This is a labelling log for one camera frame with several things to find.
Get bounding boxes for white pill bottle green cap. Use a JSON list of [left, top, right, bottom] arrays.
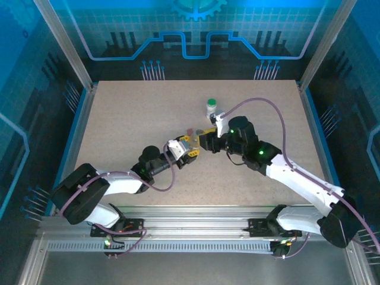
[[205, 98, 217, 119]]

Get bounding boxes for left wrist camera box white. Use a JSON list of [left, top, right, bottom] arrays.
[[166, 139, 191, 161]]

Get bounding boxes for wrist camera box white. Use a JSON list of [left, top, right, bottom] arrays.
[[208, 109, 229, 138], [166, 139, 191, 161]]

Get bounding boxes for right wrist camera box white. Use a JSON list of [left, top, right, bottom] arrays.
[[208, 109, 229, 138]]

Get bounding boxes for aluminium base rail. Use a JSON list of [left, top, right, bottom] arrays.
[[38, 206, 354, 238]]

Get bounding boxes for right table side rail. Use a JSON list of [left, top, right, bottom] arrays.
[[296, 82, 351, 217]]

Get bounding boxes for table side rail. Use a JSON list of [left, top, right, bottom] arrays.
[[52, 82, 99, 216], [296, 82, 351, 217]]

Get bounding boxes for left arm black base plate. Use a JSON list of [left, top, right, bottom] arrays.
[[90, 218, 145, 238]]

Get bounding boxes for left table side rail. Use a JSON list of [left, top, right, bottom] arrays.
[[52, 82, 99, 216]]

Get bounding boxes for slotted grey cable duct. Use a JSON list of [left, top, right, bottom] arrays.
[[47, 240, 273, 253]]

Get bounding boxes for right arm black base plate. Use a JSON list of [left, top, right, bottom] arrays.
[[248, 218, 303, 238]]

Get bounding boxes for left arm cable connector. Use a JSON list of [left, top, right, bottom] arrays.
[[102, 234, 125, 259]]

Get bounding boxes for arm cable connector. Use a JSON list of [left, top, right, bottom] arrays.
[[102, 234, 125, 259], [271, 239, 293, 259]]

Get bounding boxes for right aluminium frame post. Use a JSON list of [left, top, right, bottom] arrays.
[[298, 0, 359, 91]]

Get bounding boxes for aluminium frame post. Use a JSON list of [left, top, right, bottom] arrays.
[[34, 0, 96, 91], [298, 0, 359, 91]]

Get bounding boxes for right arm cable connector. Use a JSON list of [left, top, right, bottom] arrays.
[[271, 239, 293, 259]]

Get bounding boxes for left aluminium frame post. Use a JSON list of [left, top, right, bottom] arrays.
[[34, 0, 96, 91]]

